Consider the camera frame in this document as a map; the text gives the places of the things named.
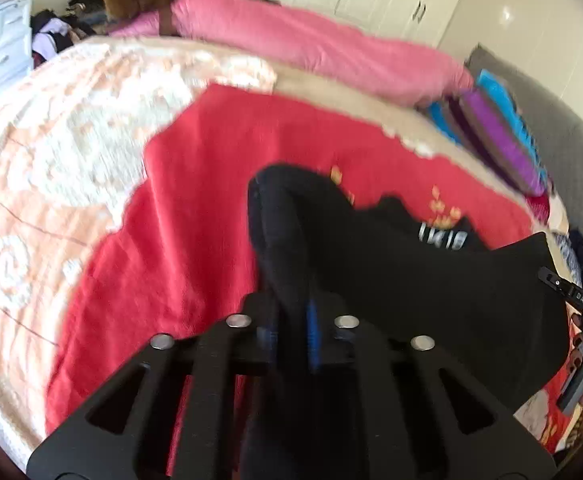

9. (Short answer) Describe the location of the black printed t-shirt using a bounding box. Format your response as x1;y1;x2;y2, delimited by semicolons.
240;161;570;480

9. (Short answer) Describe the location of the pile of dark clothes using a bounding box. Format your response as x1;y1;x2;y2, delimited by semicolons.
31;0;108;68

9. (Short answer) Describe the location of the red floral blanket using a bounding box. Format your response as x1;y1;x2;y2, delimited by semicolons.
26;86;569;479

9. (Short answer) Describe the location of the grey padded headboard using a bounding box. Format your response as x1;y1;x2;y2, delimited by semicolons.
466;44;583;235

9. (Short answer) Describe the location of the striped purple blue pillow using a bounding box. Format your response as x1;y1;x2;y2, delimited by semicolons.
423;70;551;197

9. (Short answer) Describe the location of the beige bed sheet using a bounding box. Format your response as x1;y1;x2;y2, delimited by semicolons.
0;34;573;470

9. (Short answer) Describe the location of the pink quilt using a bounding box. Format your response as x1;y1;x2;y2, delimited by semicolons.
104;0;474;106

